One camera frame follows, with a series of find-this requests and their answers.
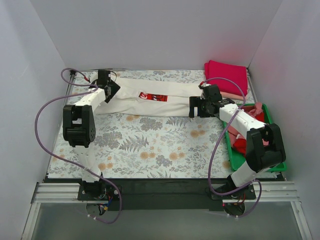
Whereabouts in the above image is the white Coca-Cola t-shirt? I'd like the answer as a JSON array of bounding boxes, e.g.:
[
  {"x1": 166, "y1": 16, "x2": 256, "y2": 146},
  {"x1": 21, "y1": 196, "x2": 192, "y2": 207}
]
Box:
[{"x1": 94, "y1": 77, "x2": 202, "y2": 117}]

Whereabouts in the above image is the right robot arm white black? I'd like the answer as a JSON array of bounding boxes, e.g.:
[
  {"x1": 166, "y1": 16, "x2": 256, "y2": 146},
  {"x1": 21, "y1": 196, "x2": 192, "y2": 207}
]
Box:
[{"x1": 189, "y1": 81, "x2": 286, "y2": 199}]

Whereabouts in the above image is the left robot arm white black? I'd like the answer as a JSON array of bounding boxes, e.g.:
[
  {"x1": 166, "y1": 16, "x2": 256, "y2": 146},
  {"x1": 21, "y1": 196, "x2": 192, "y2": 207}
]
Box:
[{"x1": 62, "y1": 69, "x2": 121, "y2": 200}]

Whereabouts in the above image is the folded light pink t-shirt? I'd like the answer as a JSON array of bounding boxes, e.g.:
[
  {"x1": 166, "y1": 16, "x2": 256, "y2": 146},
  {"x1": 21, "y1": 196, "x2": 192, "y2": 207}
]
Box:
[{"x1": 220, "y1": 92, "x2": 247, "y2": 101}]

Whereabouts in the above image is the crumpled pink t-shirt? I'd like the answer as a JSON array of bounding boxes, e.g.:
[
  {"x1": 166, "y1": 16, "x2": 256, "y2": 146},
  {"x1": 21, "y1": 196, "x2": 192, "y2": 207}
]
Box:
[{"x1": 228, "y1": 102, "x2": 265, "y2": 144}]

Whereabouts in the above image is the folded magenta t-shirt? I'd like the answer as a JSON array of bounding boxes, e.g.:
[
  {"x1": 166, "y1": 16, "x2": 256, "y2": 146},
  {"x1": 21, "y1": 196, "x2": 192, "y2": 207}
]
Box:
[{"x1": 204, "y1": 60, "x2": 248, "y2": 96}]

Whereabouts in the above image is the crumpled red t-shirt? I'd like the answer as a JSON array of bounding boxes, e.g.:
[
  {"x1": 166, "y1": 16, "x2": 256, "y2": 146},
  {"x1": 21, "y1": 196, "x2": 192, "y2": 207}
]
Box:
[{"x1": 231, "y1": 112, "x2": 266, "y2": 156}]

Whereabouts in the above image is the floral tablecloth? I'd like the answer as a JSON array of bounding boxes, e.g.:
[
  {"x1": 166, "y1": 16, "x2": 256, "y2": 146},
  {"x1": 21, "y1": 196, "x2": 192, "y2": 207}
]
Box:
[{"x1": 47, "y1": 70, "x2": 232, "y2": 179}]

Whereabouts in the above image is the green plastic tray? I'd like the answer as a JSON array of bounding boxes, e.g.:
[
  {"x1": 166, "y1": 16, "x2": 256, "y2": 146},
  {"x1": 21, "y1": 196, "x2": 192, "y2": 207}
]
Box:
[{"x1": 225, "y1": 103, "x2": 287, "y2": 172}]

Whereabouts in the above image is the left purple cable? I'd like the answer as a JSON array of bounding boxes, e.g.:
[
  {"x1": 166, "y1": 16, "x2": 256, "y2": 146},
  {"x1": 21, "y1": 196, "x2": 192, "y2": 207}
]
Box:
[{"x1": 34, "y1": 67, "x2": 123, "y2": 225}]

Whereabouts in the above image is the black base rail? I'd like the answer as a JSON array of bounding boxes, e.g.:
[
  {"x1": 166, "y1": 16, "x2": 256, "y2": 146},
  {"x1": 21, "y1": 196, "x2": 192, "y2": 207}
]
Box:
[{"x1": 77, "y1": 178, "x2": 256, "y2": 211}]

